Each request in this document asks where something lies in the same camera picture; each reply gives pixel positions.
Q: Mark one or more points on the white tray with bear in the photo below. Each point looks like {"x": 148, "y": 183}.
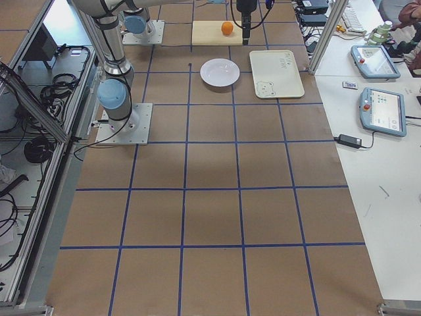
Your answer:
{"x": 275, "y": 74}

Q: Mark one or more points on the upper teach pendant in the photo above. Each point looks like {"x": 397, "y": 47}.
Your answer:
{"x": 373, "y": 62}

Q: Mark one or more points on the small blue white card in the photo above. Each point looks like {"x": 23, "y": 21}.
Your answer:
{"x": 350, "y": 85}

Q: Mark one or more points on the bamboo cutting board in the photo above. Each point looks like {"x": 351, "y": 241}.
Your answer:
{"x": 209, "y": 32}

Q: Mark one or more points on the orange fruit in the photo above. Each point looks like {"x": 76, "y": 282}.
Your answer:
{"x": 227, "y": 28}

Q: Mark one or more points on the lower teach pendant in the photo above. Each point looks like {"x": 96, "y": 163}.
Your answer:
{"x": 383, "y": 111}

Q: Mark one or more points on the black power adapter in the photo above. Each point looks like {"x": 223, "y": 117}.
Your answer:
{"x": 349, "y": 141}

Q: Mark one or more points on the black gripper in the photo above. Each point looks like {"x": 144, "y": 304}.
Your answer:
{"x": 245, "y": 7}

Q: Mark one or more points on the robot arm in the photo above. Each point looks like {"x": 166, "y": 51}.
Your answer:
{"x": 144, "y": 14}
{"x": 114, "y": 92}

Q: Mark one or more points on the white round plate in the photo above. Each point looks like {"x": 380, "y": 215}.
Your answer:
{"x": 219, "y": 72}

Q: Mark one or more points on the aluminium frame post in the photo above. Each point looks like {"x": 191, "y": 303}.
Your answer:
{"x": 327, "y": 33}

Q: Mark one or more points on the black power brick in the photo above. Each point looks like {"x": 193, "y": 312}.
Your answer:
{"x": 312, "y": 19}

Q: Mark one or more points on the teach pendant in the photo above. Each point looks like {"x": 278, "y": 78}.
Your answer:
{"x": 383, "y": 111}
{"x": 373, "y": 62}

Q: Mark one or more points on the white keyboard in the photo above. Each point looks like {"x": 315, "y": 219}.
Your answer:
{"x": 351, "y": 22}

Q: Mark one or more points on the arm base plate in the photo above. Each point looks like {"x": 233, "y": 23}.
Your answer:
{"x": 135, "y": 131}
{"x": 141, "y": 32}

